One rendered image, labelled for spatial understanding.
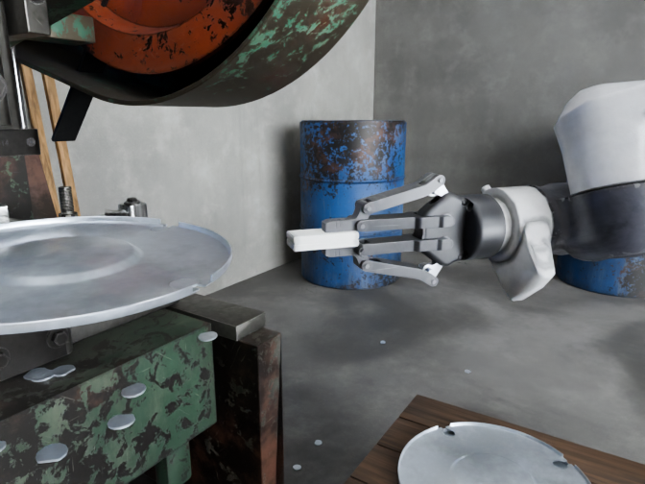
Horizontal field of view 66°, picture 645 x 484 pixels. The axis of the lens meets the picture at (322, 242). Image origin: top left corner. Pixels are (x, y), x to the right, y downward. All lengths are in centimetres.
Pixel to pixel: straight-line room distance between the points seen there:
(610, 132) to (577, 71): 299
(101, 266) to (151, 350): 20
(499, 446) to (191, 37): 83
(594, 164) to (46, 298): 51
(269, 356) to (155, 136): 177
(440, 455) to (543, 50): 301
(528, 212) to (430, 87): 323
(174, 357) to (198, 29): 47
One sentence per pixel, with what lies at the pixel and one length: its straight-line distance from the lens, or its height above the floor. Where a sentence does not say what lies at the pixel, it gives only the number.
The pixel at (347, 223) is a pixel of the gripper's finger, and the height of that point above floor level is 80.
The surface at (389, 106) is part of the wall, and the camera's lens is 391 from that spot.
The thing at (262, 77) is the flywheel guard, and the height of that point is 96.
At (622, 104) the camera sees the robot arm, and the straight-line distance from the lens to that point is 59.
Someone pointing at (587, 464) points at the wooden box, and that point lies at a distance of 99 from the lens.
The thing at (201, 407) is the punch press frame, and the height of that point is 54.
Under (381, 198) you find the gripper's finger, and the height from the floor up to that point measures 82.
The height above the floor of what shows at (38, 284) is 78.
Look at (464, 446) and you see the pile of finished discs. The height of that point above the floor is 36.
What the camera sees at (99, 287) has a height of 78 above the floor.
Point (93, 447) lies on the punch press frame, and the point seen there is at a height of 57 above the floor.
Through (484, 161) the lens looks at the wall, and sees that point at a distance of 367.
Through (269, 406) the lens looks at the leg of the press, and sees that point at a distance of 71.
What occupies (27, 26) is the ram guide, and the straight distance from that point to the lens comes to 65.
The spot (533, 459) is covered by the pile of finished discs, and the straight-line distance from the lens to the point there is 95.
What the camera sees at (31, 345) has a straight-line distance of 60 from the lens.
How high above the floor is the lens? 91
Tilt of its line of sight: 14 degrees down
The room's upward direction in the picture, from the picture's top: straight up
